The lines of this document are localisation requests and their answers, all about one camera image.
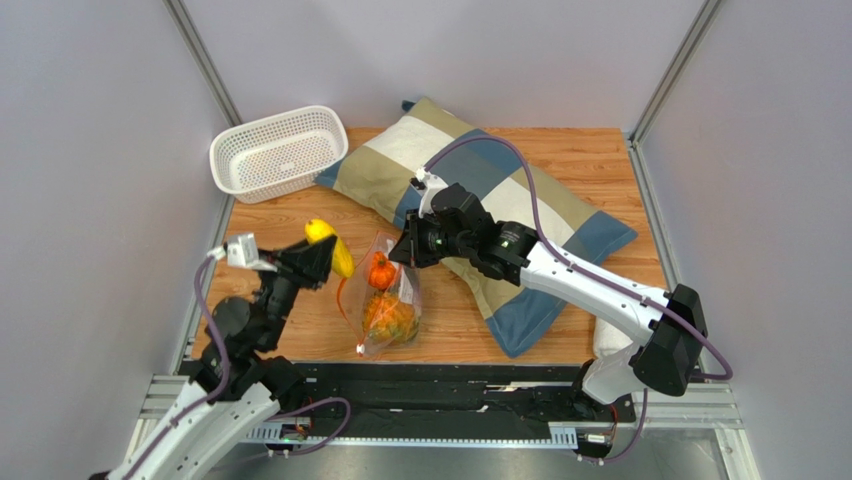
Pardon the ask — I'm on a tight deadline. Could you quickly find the white plastic basket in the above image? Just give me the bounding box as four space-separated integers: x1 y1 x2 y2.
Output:
209 105 349 204

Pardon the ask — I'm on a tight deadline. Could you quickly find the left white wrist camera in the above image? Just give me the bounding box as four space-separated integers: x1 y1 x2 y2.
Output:
206 233 277 272

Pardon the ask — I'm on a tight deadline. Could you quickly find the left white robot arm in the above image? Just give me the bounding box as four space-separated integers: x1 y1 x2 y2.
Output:
95 233 339 479

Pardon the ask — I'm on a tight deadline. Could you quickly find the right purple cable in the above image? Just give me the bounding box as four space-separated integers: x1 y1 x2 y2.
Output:
423 135 733 382

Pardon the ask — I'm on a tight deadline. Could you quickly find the blue beige checked pillow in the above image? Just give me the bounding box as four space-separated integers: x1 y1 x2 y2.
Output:
315 98 637 358

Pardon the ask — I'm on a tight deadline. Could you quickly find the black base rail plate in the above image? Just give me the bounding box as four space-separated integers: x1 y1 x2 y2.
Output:
219 359 657 461

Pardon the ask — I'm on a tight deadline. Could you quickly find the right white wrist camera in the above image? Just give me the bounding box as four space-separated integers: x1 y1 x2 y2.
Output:
410 167 448 218

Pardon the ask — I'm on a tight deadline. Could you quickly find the clear orange zip bag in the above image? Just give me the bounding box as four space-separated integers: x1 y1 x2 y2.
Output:
336 232 422 358

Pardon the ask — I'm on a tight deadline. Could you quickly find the fake pineapple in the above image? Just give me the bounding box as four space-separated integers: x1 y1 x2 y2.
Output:
362 292 420 345

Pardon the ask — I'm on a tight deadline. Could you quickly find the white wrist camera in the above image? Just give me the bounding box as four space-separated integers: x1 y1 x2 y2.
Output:
410 167 448 218
206 233 277 272

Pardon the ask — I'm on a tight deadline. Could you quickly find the yellow fake corn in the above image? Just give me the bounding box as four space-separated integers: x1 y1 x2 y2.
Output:
304 218 355 279

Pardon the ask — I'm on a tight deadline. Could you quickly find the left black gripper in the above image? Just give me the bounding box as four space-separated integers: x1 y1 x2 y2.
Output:
252 234 338 349

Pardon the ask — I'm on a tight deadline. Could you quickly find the orange fake pumpkin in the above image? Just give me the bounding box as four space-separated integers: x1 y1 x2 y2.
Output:
367 251 397 291

